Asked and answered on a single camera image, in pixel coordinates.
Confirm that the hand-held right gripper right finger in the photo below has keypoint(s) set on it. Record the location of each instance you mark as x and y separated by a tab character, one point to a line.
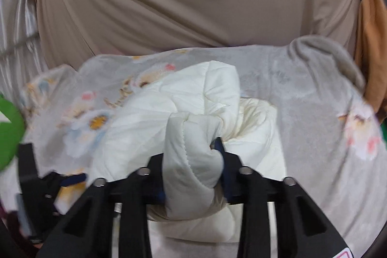
219	147

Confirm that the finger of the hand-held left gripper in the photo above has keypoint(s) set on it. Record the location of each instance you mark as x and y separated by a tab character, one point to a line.
74	180

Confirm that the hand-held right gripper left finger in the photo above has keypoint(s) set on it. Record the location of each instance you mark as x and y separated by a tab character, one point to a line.
155	179

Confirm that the white quilted jacket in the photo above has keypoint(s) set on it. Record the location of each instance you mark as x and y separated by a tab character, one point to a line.
187	137

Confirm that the green round object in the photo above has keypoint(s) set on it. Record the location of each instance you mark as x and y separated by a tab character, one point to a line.
10	131

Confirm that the floral fleece blanket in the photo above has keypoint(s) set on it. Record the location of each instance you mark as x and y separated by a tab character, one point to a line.
302	125

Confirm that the silver plastic curtain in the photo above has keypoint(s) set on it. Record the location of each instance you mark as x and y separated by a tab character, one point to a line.
21	34

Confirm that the orange hanging garment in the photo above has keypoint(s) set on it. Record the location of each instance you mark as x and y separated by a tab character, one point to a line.
372	43

